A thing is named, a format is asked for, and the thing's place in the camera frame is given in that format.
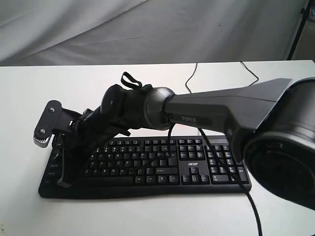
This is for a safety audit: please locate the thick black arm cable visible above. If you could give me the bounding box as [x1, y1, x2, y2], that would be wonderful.
[137, 122, 265, 236]

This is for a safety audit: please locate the grey backdrop cloth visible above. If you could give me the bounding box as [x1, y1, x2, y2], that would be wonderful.
[0, 0, 307, 66]

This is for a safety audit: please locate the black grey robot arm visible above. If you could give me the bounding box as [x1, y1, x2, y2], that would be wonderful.
[39, 78, 315, 209]

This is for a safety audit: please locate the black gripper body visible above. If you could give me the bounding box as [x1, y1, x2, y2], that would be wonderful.
[53, 108, 116, 158]

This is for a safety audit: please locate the black acer keyboard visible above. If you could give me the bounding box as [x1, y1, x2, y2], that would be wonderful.
[38, 136, 252, 199]

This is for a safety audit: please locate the thin black cable right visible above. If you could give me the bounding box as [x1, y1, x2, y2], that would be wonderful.
[240, 61, 259, 86]

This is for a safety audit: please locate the black keyboard cable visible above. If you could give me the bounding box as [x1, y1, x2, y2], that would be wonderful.
[185, 62, 199, 94]

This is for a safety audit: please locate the black tripod stand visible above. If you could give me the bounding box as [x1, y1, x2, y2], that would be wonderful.
[286, 0, 313, 60]

